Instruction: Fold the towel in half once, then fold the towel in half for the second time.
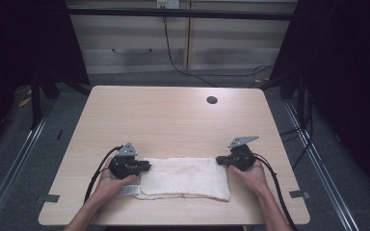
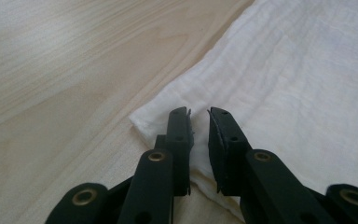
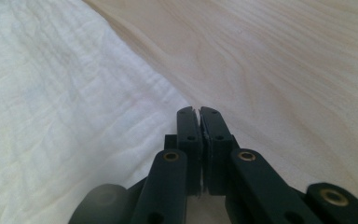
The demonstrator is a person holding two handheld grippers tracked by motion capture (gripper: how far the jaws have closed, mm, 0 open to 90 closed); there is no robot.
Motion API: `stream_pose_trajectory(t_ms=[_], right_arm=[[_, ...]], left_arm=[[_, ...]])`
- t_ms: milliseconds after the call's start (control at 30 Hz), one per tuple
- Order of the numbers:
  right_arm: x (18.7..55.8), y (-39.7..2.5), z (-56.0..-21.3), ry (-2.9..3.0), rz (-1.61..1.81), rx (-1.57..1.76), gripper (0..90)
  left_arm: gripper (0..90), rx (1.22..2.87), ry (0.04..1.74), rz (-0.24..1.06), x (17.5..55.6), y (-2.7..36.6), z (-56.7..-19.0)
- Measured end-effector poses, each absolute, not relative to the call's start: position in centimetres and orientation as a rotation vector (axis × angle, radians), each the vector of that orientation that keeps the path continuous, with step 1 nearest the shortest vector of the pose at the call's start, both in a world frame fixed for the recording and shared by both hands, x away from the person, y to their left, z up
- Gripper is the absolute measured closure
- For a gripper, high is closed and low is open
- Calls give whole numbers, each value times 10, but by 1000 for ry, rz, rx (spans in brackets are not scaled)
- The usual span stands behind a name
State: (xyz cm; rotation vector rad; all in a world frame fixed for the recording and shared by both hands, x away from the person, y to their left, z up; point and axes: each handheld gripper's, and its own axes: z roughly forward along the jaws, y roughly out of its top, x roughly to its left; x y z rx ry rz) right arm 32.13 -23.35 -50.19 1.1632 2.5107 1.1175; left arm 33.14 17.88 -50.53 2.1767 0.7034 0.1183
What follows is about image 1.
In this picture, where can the black horizontal bar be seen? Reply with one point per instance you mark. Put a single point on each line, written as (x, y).
(179, 13)

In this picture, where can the metal floor rail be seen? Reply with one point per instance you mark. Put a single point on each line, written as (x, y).
(9, 179)
(327, 179)

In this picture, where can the grey tape piece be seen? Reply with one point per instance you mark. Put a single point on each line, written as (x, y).
(299, 194)
(47, 198)

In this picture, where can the pale wooden cabinet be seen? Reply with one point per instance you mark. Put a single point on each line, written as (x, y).
(234, 41)

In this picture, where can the person's left hand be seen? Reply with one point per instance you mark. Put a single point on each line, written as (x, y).
(114, 184)

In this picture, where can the black metal stand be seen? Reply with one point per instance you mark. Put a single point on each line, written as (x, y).
(35, 102)

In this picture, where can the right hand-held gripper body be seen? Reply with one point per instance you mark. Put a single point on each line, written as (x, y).
(242, 157)

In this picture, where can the white power outlet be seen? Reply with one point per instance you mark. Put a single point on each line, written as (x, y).
(168, 3)

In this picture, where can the cream muslin cloth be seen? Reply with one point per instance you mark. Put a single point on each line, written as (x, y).
(186, 178)

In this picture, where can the person's right hand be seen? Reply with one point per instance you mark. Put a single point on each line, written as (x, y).
(253, 179)

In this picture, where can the yellow floor scrap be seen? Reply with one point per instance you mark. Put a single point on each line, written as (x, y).
(24, 102)

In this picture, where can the dark curtain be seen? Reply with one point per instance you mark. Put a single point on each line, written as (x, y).
(19, 48)
(347, 80)

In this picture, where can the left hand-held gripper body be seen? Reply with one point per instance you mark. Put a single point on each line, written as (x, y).
(125, 165)

